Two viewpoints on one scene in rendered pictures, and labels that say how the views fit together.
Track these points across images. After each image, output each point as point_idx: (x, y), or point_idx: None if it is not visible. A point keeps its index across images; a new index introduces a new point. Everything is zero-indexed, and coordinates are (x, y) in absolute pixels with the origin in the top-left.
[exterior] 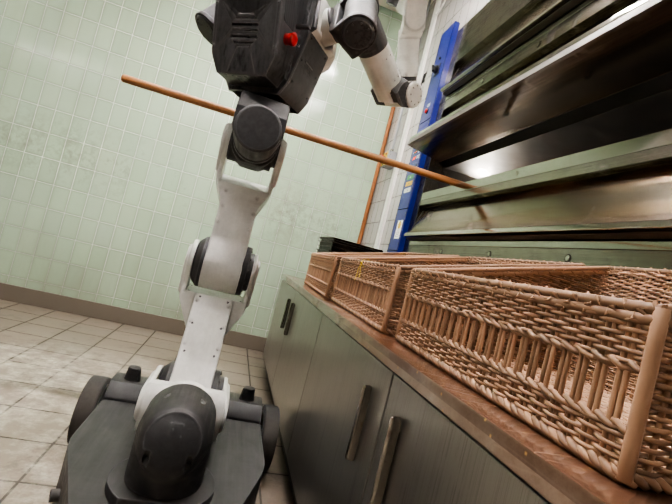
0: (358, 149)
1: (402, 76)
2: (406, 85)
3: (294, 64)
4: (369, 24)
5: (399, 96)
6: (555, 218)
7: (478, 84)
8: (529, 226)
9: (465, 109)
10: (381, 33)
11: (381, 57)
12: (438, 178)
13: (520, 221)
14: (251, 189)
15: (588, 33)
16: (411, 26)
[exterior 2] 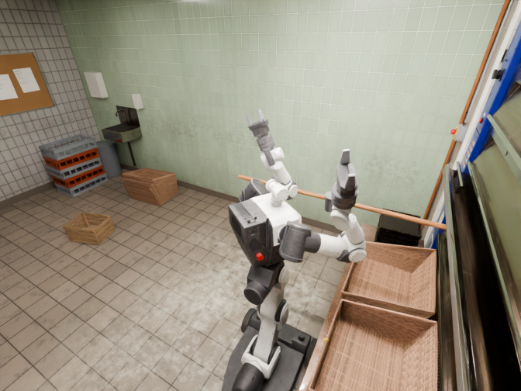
0: (371, 209)
1: (349, 241)
2: (347, 255)
3: (268, 258)
4: (292, 261)
5: (342, 261)
6: (455, 384)
7: (504, 151)
8: (442, 368)
9: (446, 217)
10: (311, 248)
11: (318, 254)
12: (446, 230)
13: (452, 348)
14: (274, 286)
15: (459, 324)
16: (340, 230)
